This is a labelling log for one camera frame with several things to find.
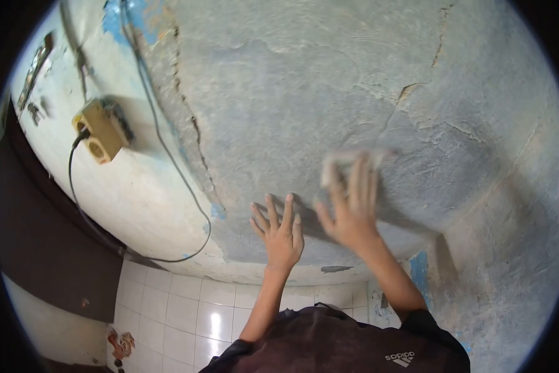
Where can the person's left hand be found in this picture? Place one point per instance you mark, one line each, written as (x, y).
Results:
(282, 245)

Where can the person's right hand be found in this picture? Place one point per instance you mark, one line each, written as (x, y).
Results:
(352, 219)

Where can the person's left little finger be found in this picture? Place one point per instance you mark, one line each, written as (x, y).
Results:
(256, 228)

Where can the person's left ring finger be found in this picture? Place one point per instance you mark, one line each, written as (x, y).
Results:
(259, 214)

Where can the person's left index finger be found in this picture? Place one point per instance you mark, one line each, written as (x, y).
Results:
(288, 210)

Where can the person's left thumb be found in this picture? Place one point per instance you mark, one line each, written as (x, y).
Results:
(298, 231)

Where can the person's left middle finger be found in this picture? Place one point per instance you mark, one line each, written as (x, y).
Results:
(272, 210)

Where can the person's right fingers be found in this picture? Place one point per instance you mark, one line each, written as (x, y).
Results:
(356, 182)

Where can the person's right thumb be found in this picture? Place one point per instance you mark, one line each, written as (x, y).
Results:
(325, 218)

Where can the whitish sanding pad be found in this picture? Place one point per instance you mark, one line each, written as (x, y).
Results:
(342, 161)

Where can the person's body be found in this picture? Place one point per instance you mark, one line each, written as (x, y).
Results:
(335, 342)

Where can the dark brown door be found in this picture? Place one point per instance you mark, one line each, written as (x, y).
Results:
(51, 233)

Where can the beige wall socket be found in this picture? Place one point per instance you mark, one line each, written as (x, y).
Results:
(101, 131)

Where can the metal wall bracket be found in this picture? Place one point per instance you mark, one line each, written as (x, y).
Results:
(33, 72)

